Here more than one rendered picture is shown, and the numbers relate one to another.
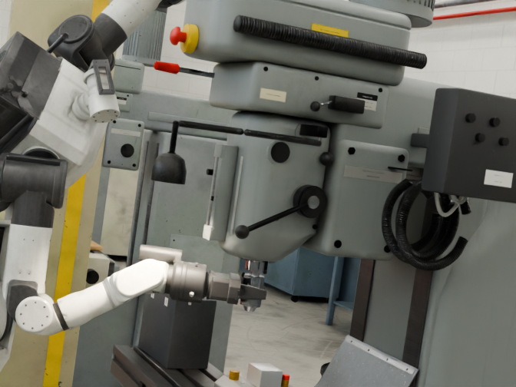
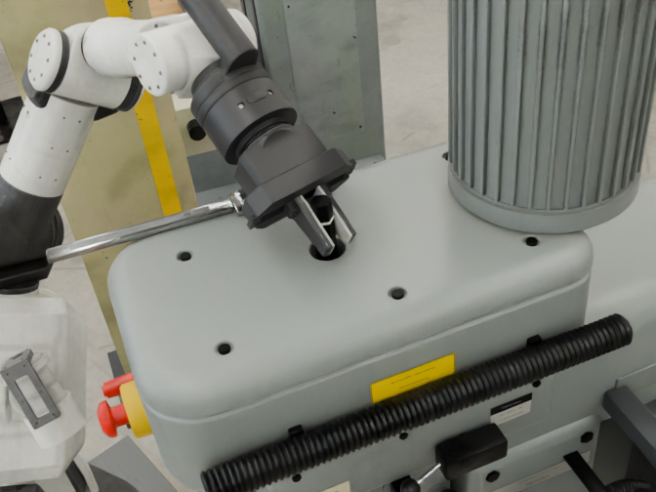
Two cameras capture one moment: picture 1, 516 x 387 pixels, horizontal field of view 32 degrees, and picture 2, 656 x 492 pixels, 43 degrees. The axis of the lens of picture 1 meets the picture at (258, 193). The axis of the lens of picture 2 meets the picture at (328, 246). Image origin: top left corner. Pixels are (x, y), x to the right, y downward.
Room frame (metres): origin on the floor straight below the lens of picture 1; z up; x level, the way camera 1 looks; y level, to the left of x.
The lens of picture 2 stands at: (1.35, -0.11, 2.44)
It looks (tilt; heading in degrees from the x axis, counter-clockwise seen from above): 40 degrees down; 8
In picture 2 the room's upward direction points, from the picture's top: 7 degrees counter-clockwise
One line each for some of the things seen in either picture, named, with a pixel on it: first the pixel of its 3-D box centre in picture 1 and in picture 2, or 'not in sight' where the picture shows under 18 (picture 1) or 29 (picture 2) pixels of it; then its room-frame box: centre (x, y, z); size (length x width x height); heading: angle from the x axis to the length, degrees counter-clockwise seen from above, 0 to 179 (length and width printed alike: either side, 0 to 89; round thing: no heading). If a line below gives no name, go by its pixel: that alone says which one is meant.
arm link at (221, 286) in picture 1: (211, 286); not in sight; (1.99, 0.07, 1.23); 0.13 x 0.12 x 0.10; 4
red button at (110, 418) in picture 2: (178, 36); (114, 417); (1.89, 0.21, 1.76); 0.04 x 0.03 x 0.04; 25
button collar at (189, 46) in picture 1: (189, 38); (137, 409); (1.90, 0.19, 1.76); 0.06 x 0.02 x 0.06; 25
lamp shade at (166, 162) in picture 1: (170, 167); not in sight; (1.87, 0.19, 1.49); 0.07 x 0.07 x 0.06
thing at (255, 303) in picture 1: (252, 292); not in sight; (2.00, -0.02, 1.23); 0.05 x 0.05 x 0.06
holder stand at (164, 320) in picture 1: (176, 322); not in sight; (2.44, 0.17, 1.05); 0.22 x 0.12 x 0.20; 28
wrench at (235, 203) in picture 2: not in sight; (160, 225); (2.04, 0.16, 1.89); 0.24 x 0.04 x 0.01; 113
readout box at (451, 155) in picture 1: (480, 146); not in sight; (1.82, -0.43, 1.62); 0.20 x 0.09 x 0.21; 115
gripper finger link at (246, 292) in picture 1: (252, 293); not in sight; (1.97, -0.02, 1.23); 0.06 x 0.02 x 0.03; 94
